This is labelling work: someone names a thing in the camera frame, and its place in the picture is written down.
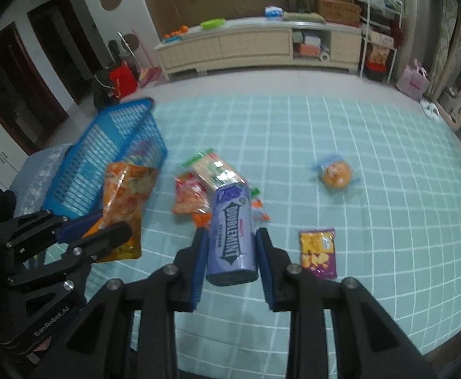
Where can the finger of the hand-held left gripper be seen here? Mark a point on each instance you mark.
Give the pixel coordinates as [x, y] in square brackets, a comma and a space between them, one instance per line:
[112, 237]
[80, 227]

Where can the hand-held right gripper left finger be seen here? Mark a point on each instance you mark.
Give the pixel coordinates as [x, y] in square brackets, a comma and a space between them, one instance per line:
[200, 268]

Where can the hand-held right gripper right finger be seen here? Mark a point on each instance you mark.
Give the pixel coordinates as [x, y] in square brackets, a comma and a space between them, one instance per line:
[264, 268]

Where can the orange snack pouch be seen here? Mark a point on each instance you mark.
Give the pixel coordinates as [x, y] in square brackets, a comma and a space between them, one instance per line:
[125, 189]

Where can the red snack packet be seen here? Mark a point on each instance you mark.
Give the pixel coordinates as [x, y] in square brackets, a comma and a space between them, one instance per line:
[187, 199]

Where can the blue plastic basket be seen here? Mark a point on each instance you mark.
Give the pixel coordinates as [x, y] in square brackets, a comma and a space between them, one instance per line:
[96, 146]

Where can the green white cracker packet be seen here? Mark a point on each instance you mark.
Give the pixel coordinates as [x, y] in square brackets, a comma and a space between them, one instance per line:
[210, 167]

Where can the small orange snack packet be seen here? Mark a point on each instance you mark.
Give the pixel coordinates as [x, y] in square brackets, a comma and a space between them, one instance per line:
[200, 220]
[260, 210]

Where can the purple yellow chips packet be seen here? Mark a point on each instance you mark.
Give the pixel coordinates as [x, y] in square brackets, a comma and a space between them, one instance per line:
[317, 254]

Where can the blue embroidered chair cover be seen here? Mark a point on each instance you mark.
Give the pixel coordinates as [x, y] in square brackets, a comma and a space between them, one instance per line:
[37, 181]

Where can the white cabinet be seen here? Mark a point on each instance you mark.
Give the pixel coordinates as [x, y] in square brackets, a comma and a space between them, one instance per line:
[1, 154]

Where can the bun in clear wrapper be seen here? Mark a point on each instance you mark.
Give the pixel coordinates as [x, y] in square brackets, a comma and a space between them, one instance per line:
[335, 173]

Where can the black bag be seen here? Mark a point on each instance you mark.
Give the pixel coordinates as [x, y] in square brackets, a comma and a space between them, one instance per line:
[102, 94]

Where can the red bag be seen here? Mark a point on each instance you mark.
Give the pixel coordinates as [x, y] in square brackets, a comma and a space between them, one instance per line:
[121, 81]

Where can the dark wooden door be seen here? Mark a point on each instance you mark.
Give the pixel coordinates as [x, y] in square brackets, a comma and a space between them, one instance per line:
[13, 87]

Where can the red dustpan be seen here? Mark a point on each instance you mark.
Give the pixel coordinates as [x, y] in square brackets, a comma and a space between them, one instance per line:
[150, 76]

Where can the broom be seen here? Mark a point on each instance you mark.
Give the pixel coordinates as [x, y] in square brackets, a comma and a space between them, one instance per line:
[141, 63]

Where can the black upright appliance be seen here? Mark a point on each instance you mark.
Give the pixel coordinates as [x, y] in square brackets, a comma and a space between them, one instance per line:
[114, 52]

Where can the silver pole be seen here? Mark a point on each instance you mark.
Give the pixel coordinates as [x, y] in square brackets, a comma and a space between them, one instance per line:
[123, 41]

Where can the round brown board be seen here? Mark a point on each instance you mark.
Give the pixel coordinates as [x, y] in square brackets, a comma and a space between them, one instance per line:
[132, 41]

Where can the blue fruit plate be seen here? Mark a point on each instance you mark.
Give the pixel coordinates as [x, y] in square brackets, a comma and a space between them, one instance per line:
[171, 39]

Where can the cluster of small oranges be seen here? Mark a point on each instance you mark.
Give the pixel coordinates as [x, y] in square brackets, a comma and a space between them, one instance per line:
[172, 34]

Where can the white paper roll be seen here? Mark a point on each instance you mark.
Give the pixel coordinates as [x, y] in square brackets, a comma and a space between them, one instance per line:
[324, 56]

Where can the small orange box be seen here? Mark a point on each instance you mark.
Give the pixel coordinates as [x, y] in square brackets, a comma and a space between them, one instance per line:
[309, 49]

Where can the cream TV cabinet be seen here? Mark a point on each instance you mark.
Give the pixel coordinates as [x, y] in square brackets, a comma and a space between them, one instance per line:
[254, 43]

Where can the red black container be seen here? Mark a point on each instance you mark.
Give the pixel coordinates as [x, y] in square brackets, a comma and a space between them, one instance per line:
[374, 72]

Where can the white slipper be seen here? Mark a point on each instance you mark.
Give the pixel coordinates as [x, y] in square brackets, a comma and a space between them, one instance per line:
[433, 113]
[427, 104]

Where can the small blue box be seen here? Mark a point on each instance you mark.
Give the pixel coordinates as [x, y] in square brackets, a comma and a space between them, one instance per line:
[311, 37]

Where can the green basin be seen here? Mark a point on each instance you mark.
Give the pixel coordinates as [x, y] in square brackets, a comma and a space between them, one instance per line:
[212, 23]

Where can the pink tote bag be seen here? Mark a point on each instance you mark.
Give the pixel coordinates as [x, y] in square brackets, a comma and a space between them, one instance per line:
[412, 83]

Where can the orange printed bag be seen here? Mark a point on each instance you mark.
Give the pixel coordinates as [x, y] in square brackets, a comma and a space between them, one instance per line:
[379, 54]

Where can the green cushion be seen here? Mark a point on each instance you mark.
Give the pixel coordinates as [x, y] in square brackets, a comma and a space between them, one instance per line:
[303, 17]

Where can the white metal shelf rack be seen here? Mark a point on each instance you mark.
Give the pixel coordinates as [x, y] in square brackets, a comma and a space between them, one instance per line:
[366, 35]

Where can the blue tissue box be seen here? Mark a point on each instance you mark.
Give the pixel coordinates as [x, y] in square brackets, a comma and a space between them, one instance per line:
[273, 12]

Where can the printed snack carton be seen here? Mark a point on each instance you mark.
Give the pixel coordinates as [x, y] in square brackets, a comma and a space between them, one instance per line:
[384, 39]

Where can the large cardboard carton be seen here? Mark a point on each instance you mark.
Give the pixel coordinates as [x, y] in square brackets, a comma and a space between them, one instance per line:
[339, 11]

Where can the patterned curtain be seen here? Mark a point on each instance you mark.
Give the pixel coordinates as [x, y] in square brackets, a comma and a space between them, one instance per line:
[443, 47]

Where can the silver standing air conditioner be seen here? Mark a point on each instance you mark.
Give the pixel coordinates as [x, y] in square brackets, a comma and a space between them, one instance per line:
[418, 8]

